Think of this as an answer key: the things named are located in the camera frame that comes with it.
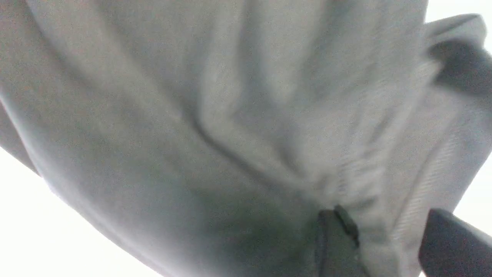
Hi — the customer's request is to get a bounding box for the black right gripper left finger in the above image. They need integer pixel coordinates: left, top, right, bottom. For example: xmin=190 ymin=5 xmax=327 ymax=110
xmin=315 ymin=205 xmax=368 ymax=277

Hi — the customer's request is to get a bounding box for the dark gray long-sleeved shirt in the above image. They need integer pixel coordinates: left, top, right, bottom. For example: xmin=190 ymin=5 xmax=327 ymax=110
xmin=1 ymin=0 xmax=491 ymax=277

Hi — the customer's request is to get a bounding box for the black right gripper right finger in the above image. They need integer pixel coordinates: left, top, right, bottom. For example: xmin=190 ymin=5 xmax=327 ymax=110
xmin=418 ymin=209 xmax=492 ymax=277

